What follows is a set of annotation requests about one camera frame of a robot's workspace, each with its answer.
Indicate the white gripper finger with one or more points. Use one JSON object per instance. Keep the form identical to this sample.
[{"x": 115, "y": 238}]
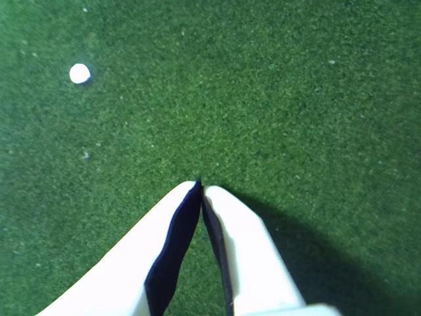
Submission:
[
  {"x": 250, "y": 256},
  {"x": 125, "y": 263}
]

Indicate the small white dot marker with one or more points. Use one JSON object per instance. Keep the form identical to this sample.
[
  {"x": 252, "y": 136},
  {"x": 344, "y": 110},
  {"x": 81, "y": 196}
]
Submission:
[{"x": 79, "y": 73}]

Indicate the long green turf mat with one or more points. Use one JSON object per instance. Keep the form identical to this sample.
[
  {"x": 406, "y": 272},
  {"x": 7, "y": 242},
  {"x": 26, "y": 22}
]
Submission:
[{"x": 263, "y": 98}]

